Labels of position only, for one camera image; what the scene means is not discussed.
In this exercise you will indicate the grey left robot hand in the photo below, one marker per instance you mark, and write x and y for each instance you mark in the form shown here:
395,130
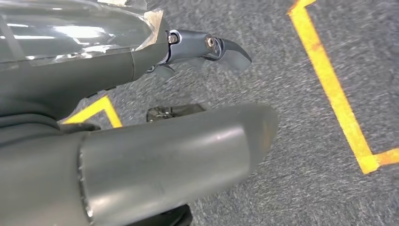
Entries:
78,71

